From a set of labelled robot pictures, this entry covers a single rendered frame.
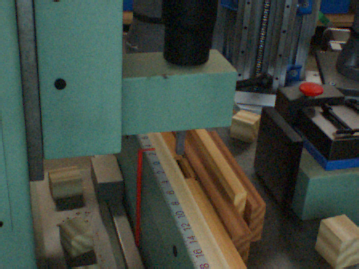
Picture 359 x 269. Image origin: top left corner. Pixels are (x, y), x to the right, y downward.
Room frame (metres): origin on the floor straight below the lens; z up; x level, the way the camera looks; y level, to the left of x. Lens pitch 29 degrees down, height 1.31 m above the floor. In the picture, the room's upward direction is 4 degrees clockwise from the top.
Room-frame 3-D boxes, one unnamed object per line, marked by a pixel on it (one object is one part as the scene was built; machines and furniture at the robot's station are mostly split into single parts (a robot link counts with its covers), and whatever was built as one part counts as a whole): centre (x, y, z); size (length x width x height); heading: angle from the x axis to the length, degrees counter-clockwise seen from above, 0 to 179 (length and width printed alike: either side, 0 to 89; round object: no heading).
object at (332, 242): (0.49, -0.18, 0.92); 0.04 x 0.03 x 0.04; 25
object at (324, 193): (0.63, -0.19, 0.92); 0.15 x 0.13 x 0.09; 18
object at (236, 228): (0.56, -0.03, 0.92); 0.23 x 0.02 x 0.04; 18
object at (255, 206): (0.58, -0.06, 0.93); 0.17 x 0.02 x 0.05; 18
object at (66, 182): (0.71, 0.17, 0.82); 0.04 x 0.03 x 0.03; 114
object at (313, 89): (0.66, -0.16, 1.02); 0.03 x 0.03 x 0.01
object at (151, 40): (1.28, 0.07, 0.87); 0.15 x 0.15 x 0.10
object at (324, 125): (0.64, -0.19, 0.99); 0.13 x 0.11 x 0.06; 18
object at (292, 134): (0.62, -0.15, 0.95); 0.09 x 0.07 x 0.09; 18
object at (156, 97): (0.59, 0.02, 1.03); 0.14 x 0.07 x 0.09; 108
